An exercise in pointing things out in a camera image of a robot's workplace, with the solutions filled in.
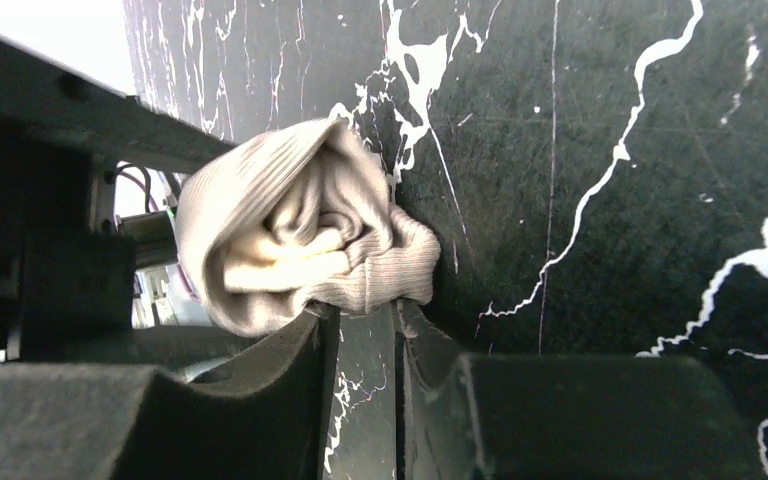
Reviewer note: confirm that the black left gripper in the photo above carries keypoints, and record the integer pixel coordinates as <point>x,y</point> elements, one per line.
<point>67,263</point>

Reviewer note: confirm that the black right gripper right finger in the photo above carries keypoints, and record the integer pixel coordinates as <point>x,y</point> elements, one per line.
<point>470,415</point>

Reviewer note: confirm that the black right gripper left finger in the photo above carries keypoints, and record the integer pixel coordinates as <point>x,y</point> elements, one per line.
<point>263,414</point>

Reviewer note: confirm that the grey beige underwear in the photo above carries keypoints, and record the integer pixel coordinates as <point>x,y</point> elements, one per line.
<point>293,216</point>

